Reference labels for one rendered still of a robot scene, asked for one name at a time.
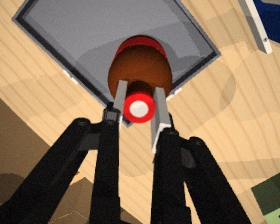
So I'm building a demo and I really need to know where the white flat rail with screws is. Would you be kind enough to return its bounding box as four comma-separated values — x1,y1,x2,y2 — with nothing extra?
63,0,273,101

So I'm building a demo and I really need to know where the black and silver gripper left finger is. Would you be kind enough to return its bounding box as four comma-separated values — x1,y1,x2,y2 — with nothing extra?
0,80,127,224

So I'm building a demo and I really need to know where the brown bottle with red cap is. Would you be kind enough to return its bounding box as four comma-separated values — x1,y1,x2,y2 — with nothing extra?
107,35,173,123

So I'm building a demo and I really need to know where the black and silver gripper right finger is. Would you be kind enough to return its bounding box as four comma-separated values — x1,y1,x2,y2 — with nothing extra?
150,87,252,224

